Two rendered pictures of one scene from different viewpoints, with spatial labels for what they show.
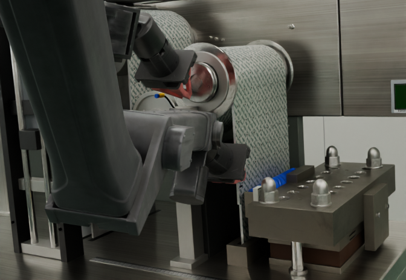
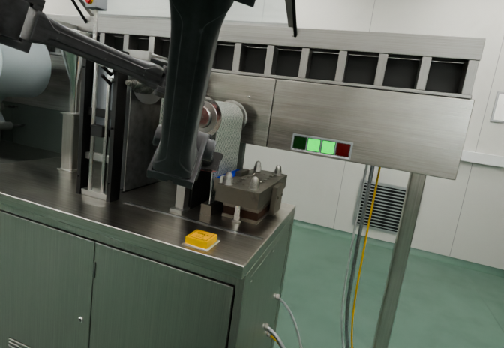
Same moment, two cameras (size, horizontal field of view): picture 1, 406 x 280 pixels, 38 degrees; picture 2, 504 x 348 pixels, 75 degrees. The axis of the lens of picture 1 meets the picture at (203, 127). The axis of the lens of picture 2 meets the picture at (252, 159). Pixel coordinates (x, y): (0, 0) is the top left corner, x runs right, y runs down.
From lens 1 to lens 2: 0.12 m
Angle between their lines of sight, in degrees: 14
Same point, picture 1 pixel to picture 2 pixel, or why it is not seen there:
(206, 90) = (205, 121)
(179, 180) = not seen: hidden behind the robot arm
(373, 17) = (290, 100)
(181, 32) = not seen: hidden behind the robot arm
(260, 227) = (221, 196)
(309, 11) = (259, 91)
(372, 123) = (270, 152)
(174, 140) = (211, 146)
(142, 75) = not seen: hidden behind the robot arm
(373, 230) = (274, 205)
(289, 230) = (235, 199)
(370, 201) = (275, 190)
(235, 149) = (216, 154)
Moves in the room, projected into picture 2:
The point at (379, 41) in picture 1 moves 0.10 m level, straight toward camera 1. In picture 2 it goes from (291, 113) to (292, 113)
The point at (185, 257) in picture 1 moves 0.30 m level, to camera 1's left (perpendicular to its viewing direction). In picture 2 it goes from (178, 207) to (89, 202)
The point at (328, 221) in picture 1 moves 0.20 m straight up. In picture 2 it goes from (256, 197) to (265, 139)
